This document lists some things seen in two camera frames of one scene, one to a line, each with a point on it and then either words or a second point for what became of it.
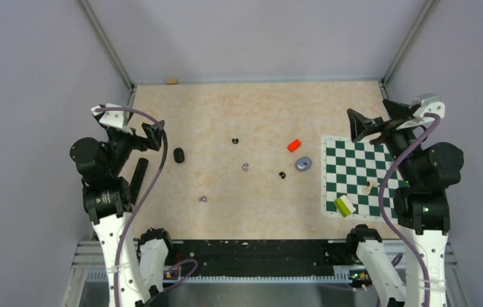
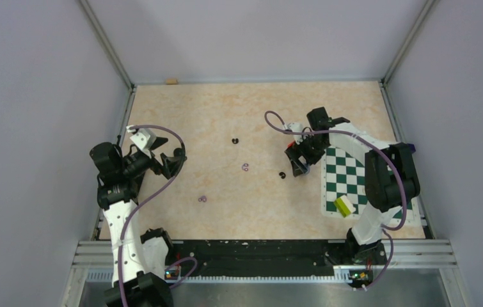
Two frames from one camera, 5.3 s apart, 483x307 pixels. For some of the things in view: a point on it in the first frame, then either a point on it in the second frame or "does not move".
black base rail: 263,257 does not move
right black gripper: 361,125 → 299,168
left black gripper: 153,133 → 170,164
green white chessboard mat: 351,174 does not move
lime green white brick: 344,206 does not move
